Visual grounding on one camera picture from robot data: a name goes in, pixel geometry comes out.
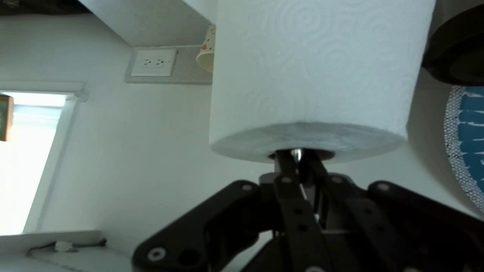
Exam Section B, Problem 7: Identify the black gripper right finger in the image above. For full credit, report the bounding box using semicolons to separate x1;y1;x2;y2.
301;149;484;272

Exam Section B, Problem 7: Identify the window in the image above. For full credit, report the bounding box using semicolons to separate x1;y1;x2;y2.
0;89;78;237

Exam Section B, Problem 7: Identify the white upper cabinet door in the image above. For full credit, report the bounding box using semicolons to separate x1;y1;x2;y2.
78;0;220;48

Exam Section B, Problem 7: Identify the blue white decorative plate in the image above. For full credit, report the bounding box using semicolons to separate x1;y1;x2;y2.
444;83;484;213

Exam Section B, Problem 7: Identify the white paper towel roll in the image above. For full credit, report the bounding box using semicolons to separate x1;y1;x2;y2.
208;0;438;163

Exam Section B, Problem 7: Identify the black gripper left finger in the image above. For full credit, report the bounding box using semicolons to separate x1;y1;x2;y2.
132;149;335;272

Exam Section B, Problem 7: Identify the white wall outlet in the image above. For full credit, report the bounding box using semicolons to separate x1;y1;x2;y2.
126;45;180;84

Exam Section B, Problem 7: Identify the polka dot paper cup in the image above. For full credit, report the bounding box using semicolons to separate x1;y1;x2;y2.
196;22;218;74

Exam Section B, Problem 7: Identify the steel carafe black lid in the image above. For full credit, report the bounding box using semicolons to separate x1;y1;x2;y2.
421;0;484;87

